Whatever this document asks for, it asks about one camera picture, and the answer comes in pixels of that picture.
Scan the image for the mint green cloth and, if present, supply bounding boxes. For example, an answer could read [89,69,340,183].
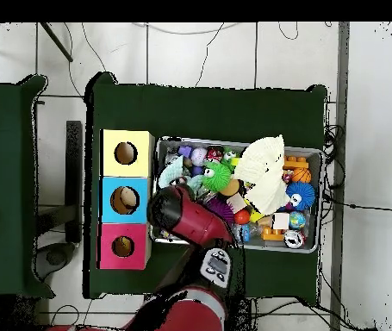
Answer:
[157,155,204,191]

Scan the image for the cream yellow cloth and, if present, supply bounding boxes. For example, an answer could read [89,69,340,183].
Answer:
[233,134,291,216]

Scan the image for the shallow clear mesh bin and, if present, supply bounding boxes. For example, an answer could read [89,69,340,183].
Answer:
[148,136,325,255]

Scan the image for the wooden three-hole box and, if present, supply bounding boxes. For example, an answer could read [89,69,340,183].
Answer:
[96,128,156,271]

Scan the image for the small baseball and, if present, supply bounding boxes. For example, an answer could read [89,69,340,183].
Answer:
[190,147,208,167]

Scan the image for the orange foam disc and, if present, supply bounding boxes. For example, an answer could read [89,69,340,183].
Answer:
[220,178,240,197]

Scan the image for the purple spiky ball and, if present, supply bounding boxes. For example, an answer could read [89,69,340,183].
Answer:
[206,197,235,227]

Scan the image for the green spiky ball with eye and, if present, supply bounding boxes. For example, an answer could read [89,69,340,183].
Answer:
[222,147,243,163]

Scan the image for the dark green tablecloth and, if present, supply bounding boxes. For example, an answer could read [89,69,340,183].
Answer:
[84,71,328,306]

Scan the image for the small orange basketball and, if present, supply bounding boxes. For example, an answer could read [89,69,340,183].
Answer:
[290,166,312,184]

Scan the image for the blue spiky ball with eyes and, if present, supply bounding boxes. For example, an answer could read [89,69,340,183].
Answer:
[284,181,316,212]

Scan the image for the silver drink can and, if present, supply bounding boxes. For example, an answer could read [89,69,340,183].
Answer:
[283,229,306,249]

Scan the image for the black upright panel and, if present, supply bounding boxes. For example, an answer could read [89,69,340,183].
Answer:
[65,120,84,244]

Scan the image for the dark slanted rod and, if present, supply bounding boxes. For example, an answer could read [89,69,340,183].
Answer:
[39,22,74,63]

